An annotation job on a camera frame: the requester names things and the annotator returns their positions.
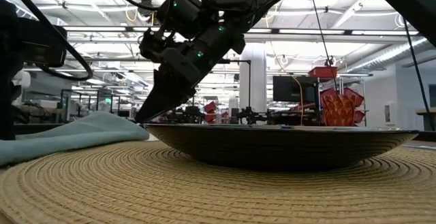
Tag white humanoid robot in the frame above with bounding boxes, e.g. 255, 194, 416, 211
12, 69, 31, 92

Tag black computer monitor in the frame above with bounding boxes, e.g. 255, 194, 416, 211
272, 76, 320, 103

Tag teal cloth napkin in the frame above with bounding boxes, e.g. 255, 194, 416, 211
0, 110, 151, 167

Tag small red storage bins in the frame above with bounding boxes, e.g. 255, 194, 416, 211
203, 100, 230, 123

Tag orange translucent plastic cup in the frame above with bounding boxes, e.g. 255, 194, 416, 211
321, 93, 356, 127

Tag yellow hanging cable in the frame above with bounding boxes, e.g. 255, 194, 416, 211
290, 75, 305, 126

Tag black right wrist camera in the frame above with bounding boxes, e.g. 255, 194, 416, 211
139, 29, 178, 64

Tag right gripper black cable loop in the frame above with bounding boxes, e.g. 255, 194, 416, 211
107, 0, 190, 31

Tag thin black hanging cable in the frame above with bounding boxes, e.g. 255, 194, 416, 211
403, 18, 433, 116
309, 0, 339, 92

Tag red plastic storage bin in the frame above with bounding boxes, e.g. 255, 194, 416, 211
308, 66, 339, 79

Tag left gripper black cable loop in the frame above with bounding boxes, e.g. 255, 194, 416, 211
3, 0, 94, 81

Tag stacked red storage bins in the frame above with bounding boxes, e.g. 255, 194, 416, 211
319, 86, 365, 123

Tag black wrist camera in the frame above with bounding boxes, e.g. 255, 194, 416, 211
20, 18, 68, 68
139, 29, 178, 64

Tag black ceiling cable reel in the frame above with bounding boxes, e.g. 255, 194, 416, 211
138, 0, 155, 17

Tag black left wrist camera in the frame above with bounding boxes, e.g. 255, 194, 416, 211
20, 18, 68, 68

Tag gripper black cable loop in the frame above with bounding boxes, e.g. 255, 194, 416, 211
3, 0, 94, 81
107, 0, 190, 31

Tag white square pillar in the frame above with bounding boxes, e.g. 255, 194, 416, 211
238, 43, 268, 113

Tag patterned ceramic bowl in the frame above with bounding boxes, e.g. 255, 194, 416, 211
144, 123, 419, 171

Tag small wooden table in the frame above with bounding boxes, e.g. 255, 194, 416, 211
414, 106, 436, 131

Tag round woven tan placemat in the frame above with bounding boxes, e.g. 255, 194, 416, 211
0, 140, 436, 224

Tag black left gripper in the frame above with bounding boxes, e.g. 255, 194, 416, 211
0, 63, 25, 142

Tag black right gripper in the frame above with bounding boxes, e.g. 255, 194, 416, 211
134, 43, 219, 125

